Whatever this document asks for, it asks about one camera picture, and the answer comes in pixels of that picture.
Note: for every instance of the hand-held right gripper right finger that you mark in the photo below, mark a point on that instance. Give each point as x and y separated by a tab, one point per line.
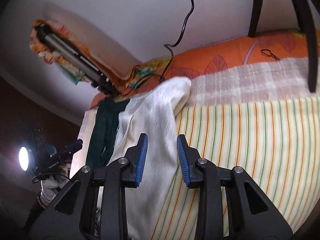
183	163

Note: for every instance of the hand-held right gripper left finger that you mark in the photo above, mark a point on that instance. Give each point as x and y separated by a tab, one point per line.
140	160

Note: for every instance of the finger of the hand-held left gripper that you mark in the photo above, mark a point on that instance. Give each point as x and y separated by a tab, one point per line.
73	146

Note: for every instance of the green white tree print t-shirt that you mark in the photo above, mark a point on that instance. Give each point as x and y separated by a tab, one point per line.
150	120

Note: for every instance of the person's left hand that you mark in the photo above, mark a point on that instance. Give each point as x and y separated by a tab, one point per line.
53	183

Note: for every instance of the striped woven mat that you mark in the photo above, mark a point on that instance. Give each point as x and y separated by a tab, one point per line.
250	142

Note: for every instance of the folded silver tripod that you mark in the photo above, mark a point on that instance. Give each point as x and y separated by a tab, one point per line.
72	56

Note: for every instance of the orange leaf-pattern pillow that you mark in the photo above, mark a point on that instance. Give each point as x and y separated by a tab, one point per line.
225	55

